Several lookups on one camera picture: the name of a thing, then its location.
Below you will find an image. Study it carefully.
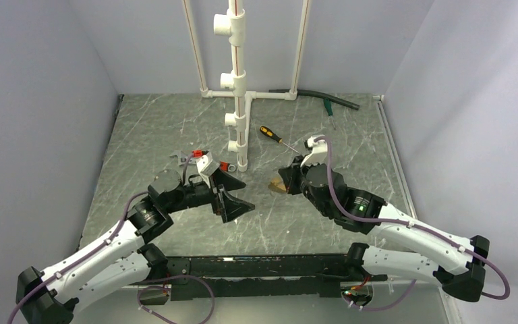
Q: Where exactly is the black hose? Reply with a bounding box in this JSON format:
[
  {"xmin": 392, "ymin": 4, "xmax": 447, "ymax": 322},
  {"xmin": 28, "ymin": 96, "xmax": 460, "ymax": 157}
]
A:
[{"xmin": 268, "ymin": 88, "xmax": 360, "ymax": 111}]

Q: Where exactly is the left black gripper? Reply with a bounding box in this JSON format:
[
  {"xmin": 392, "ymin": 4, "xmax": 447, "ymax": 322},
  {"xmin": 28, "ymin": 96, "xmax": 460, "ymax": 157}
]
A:
[{"xmin": 165, "ymin": 166, "xmax": 254, "ymax": 221}]

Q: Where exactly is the aluminium frame rail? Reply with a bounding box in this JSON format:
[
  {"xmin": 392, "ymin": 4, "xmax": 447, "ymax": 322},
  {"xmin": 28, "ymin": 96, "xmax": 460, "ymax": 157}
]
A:
[{"xmin": 44, "ymin": 259, "xmax": 463, "ymax": 324}]

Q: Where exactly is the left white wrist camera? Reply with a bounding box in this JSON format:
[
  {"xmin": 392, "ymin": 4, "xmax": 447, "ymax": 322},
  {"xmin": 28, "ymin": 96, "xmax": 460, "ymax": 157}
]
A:
[{"xmin": 196, "ymin": 152, "xmax": 221, "ymax": 188}]

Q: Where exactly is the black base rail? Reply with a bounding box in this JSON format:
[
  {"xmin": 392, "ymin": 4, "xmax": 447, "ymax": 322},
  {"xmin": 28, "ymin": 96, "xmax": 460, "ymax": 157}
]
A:
[{"xmin": 140, "ymin": 253, "xmax": 387, "ymax": 301}]

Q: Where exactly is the red handled adjustable wrench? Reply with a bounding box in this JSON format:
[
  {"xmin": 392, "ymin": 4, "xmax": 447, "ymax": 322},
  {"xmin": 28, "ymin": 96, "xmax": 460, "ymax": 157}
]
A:
[{"xmin": 169, "ymin": 150, "xmax": 237, "ymax": 172}]

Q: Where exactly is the white PVC pipe frame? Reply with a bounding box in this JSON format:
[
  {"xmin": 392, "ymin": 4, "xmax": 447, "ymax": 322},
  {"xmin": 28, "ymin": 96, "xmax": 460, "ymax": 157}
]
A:
[{"xmin": 181, "ymin": 1, "xmax": 311, "ymax": 172}]

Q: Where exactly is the large brass padlock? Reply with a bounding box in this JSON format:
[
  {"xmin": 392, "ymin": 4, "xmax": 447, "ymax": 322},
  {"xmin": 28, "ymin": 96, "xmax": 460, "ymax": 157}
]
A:
[{"xmin": 268, "ymin": 178, "xmax": 287, "ymax": 194}]

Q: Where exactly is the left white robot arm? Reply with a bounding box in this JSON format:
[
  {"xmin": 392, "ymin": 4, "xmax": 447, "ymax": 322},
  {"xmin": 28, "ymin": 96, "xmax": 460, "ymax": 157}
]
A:
[{"xmin": 7, "ymin": 169, "xmax": 255, "ymax": 323}]

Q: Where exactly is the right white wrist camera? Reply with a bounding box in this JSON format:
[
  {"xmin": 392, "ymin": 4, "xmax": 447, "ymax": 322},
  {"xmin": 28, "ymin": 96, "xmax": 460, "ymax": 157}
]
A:
[{"xmin": 300, "ymin": 135, "xmax": 328, "ymax": 167}]

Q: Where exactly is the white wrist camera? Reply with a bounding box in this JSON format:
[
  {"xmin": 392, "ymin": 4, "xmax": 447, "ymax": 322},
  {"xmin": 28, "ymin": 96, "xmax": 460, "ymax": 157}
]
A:
[
  {"xmin": 196, "ymin": 152, "xmax": 221, "ymax": 188},
  {"xmin": 300, "ymin": 135, "xmax": 328, "ymax": 167}
]

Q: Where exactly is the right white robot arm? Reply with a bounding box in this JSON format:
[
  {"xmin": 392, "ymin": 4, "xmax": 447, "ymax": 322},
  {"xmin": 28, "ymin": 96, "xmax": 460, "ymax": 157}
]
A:
[{"xmin": 278, "ymin": 163, "xmax": 490, "ymax": 302}]

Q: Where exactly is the green screwdriver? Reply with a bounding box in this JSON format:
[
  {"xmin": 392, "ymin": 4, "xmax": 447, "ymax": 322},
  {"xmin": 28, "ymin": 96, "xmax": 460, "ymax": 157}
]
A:
[{"xmin": 323, "ymin": 99, "xmax": 337, "ymax": 130}]

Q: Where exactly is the yellow black screwdriver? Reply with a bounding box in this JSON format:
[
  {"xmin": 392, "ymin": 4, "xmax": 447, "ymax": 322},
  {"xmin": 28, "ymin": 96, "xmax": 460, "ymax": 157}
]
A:
[{"xmin": 260, "ymin": 126, "xmax": 299, "ymax": 154}]

